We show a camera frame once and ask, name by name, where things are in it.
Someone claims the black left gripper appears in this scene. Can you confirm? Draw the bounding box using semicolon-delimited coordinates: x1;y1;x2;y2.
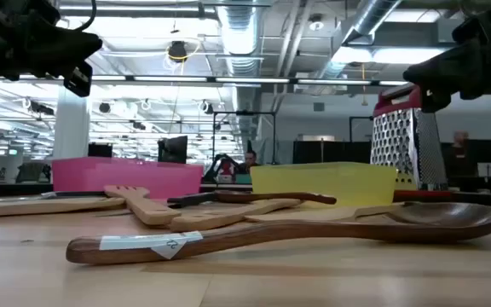
0;0;104;98

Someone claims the black-handled steel knife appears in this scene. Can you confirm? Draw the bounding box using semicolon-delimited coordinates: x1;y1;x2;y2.
166;191;221;210
36;190;107;200

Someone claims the wooden salad fork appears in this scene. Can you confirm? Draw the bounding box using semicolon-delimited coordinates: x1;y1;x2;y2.
103;184;182;226

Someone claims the wooden solid spatula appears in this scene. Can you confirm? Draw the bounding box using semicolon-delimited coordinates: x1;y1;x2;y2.
245;202;407;223

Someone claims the dark wooden spoon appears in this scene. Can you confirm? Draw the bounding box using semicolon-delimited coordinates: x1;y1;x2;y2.
65;200;491;265
214;189;338;206

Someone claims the wooden slotted round spatula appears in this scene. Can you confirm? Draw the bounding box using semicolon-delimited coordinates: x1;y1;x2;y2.
169;198;303;234

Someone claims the person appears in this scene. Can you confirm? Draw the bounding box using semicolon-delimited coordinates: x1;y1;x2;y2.
237;148;263;175
448;130;471;161

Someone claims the dark background screen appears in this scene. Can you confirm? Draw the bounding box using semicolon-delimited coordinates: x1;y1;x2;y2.
441;139;491;178

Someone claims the black background box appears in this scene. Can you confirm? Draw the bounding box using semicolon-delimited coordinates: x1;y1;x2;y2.
87;142;113;158

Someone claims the black hanging ceiling device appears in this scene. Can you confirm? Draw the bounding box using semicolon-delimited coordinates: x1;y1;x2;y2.
167;40;189;63

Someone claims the grey office chair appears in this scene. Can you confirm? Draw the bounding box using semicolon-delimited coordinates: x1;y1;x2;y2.
14;160;53;184

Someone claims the pink plastic bin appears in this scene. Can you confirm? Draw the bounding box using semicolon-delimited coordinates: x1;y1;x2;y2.
51;156;205;200

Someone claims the black partition panel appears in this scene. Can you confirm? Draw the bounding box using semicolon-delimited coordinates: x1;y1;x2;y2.
292;140;373;165

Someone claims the black background monitor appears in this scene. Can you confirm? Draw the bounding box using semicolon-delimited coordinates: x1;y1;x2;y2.
157;135;189;165

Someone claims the yellow plastic bin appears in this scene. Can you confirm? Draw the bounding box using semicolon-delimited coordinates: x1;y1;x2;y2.
250;161;399;209

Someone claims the red black background robot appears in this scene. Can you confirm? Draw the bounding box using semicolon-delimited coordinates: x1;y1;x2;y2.
202;153;240;184

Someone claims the steel box grater red handle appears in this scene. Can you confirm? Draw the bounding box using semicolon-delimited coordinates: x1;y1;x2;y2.
369;84;453;201

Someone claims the silver ventilation duct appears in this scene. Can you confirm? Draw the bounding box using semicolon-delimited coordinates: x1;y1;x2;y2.
313;0;402;80
217;0;268;78

